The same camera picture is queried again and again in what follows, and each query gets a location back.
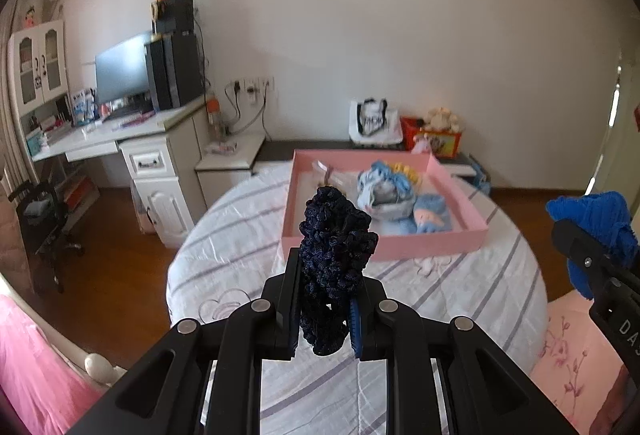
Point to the pink plush toy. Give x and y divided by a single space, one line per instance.
421 145

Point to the navy blue scrunchie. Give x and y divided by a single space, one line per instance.
335 240

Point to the pink cardboard box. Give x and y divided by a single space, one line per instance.
350 247

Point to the black office chair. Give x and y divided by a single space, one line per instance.
45 225

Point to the light blue fluffy doll scrunchie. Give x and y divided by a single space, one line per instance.
425 215

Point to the orange capped bottle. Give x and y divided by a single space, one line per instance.
214 120

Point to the black computer tower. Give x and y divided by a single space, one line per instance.
175 72

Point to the low white side cabinet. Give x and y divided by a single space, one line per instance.
225 170

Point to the black box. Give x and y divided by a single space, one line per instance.
172 17

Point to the white tote bag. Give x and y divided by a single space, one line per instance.
375 122

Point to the pink pens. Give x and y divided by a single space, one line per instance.
134 121

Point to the white wall outlet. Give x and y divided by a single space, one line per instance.
255 87

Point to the yellow crochet scrunchie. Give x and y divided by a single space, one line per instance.
407 174

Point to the blue white patterned cloth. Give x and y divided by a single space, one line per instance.
380 187

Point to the blue carton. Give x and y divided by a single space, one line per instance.
82 107

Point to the pink printed packet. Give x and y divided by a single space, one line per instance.
222 149

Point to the white door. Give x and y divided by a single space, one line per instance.
607 155

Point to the black computer monitor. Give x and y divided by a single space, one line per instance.
122 72

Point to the bright blue knit scrunchie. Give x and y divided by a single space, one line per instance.
600 215

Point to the beige plush sheep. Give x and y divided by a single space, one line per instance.
442 119

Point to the pink blanket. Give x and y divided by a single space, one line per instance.
35 365

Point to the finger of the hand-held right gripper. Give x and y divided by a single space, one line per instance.
580 250

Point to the red toy bin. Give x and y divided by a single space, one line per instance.
445 145

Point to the white glass door cabinet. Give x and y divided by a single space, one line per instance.
37 65

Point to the small doll figure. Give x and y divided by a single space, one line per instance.
31 17

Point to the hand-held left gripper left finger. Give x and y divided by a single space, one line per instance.
285 310

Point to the red door ornament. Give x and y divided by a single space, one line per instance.
637 117

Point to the white desk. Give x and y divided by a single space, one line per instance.
170 185

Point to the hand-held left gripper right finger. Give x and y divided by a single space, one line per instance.
356 330

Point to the black and white bench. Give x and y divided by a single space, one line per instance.
280 150

